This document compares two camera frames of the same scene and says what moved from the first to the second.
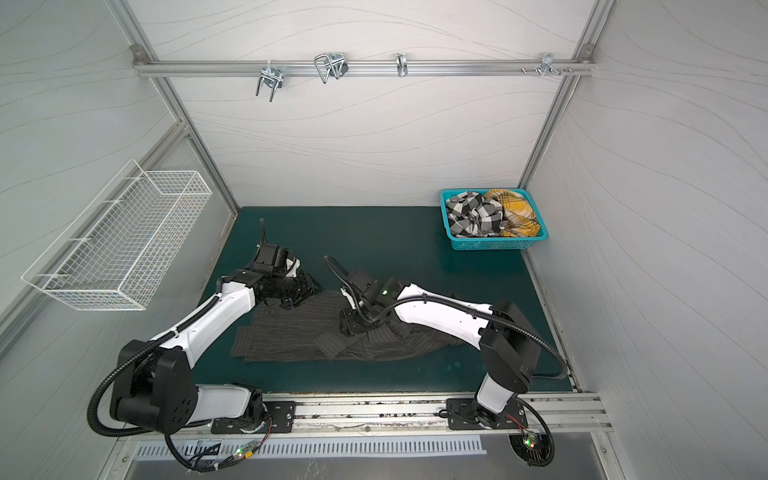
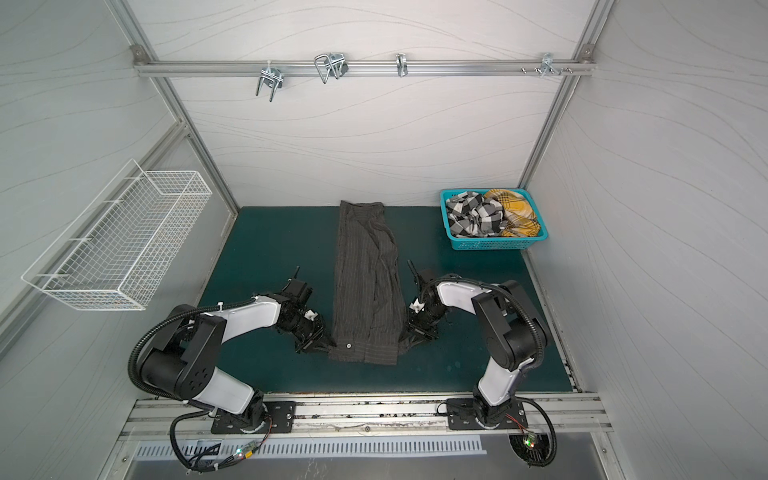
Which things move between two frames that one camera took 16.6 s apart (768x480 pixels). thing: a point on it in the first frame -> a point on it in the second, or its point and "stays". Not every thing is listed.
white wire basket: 118,251 stays
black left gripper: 307,289 -> 312,344
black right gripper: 351,321 -> 421,318
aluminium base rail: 321,415 stays
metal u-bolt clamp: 331,63 stays
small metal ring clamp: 402,66 stays
